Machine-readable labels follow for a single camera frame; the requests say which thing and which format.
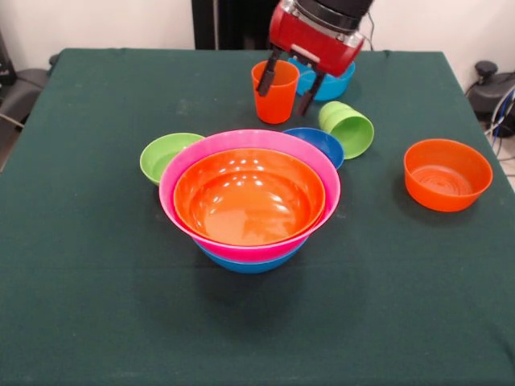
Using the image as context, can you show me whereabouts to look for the cable tangle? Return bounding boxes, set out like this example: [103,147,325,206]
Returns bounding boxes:
[482,90,515,162]

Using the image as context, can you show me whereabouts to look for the large pink bowl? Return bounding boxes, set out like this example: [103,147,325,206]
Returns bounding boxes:
[159,129,342,263]

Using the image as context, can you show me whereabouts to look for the dark blue bowl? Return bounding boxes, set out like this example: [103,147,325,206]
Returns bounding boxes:
[281,127,346,170]

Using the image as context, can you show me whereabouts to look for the hanging black cables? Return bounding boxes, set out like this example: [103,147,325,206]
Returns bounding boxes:
[361,11,377,51]

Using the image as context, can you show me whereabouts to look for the large light blue bowl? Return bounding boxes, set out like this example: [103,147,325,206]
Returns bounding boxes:
[196,240,305,275]

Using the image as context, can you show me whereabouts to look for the small light blue bowl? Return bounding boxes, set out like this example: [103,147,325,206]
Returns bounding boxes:
[287,57,356,102]

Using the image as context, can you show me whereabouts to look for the large orange bowl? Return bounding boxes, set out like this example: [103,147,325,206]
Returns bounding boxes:
[172,147,326,246]
[172,188,326,247]

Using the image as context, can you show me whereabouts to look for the dark green table cloth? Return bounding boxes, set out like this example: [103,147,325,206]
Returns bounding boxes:
[0,47,515,386]

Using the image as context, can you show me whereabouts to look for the green bowl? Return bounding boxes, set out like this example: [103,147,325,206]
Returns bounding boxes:
[139,133,206,187]

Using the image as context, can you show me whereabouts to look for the orange cup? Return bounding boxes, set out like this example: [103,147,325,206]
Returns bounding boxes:
[251,60,300,125]

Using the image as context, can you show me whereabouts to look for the green cup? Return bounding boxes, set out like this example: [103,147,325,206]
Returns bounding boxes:
[318,101,375,160]

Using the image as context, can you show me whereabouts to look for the grey pedestal foot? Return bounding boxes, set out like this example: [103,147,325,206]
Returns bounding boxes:
[466,60,515,108]
[0,68,45,117]

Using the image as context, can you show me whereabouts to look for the small orange bowl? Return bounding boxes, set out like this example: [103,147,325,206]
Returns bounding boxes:
[403,138,494,213]

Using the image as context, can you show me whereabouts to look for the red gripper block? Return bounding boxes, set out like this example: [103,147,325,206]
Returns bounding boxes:
[257,6,365,117]

